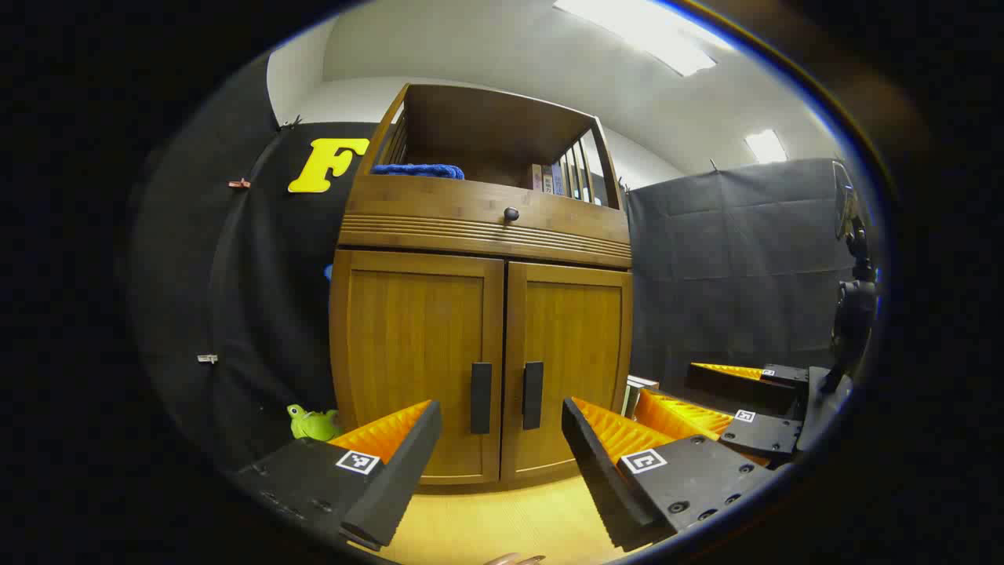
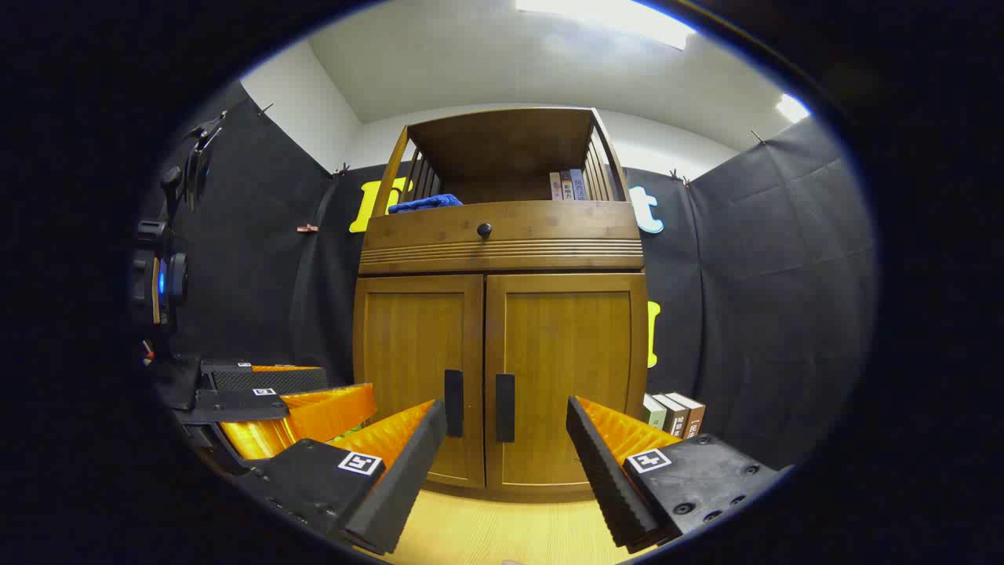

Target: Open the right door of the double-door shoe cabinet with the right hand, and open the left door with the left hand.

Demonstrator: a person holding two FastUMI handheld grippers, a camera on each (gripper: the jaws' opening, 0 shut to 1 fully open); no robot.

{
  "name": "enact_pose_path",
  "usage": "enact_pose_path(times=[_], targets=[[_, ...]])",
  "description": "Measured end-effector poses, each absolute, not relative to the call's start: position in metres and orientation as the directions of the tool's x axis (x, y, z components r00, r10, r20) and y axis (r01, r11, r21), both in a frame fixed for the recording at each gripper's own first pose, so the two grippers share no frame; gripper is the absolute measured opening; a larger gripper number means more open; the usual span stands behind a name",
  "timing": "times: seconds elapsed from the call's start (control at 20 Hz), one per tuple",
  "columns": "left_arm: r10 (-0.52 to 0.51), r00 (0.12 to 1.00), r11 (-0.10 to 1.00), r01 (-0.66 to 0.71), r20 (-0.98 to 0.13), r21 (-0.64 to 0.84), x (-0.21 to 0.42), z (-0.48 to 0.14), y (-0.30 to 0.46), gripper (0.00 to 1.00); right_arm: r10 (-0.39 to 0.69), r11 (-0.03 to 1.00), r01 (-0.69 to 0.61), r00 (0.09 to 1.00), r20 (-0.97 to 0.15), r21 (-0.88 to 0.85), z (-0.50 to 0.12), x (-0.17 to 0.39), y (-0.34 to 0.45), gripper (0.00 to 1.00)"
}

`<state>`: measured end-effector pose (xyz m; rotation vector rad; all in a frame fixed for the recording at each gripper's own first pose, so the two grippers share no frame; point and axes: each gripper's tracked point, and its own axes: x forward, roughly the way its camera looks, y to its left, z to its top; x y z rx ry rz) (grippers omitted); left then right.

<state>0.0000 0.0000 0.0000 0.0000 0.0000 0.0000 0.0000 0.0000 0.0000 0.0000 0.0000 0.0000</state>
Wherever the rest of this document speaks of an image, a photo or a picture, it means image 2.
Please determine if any blue cloth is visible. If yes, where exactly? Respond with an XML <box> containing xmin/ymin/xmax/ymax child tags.
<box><xmin>387</xmin><ymin>194</ymin><xmax>464</xmax><ymax>214</ymax></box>

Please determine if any wooden drawer with black knob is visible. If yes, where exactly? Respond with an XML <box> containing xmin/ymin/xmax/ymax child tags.
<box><xmin>359</xmin><ymin>200</ymin><xmax>646</xmax><ymax>275</ymax></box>

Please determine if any dark brown standing book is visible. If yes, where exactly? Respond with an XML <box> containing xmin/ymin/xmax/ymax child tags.
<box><xmin>653</xmin><ymin>393</ymin><xmax>689</xmax><ymax>437</ymax></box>

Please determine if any wooden cabinet door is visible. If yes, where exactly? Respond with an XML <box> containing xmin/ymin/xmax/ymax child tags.
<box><xmin>485</xmin><ymin>272</ymin><xmax>649</xmax><ymax>495</ymax></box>
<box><xmin>353</xmin><ymin>275</ymin><xmax>486</xmax><ymax>489</ymax></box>

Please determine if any black backdrop cloth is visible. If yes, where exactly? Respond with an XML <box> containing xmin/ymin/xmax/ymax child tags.
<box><xmin>137</xmin><ymin>78</ymin><xmax>878</xmax><ymax>472</ymax></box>

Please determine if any large ceiling light panel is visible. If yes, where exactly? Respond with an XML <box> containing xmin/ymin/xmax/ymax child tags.
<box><xmin>514</xmin><ymin>0</ymin><xmax>697</xmax><ymax>51</ymax></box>

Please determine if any wooden double-door shoe cabinet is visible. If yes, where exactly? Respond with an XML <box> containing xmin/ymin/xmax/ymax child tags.
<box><xmin>351</xmin><ymin>107</ymin><xmax>650</xmax><ymax>503</ymax></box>

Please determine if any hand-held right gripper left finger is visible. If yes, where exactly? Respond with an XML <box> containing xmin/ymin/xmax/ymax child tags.
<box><xmin>235</xmin><ymin>399</ymin><xmax>448</xmax><ymax>556</ymax></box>

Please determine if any reddish brown standing book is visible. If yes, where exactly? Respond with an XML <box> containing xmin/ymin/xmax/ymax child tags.
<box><xmin>667</xmin><ymin>392</ymin><xmax>706</xmax><ymax>440</ymax></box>

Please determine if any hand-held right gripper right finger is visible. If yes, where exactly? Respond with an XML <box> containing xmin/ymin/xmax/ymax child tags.
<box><xmin>566</xmin><ymin>395</ymin><xmax>793</xmax><ymax>554</ymax></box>

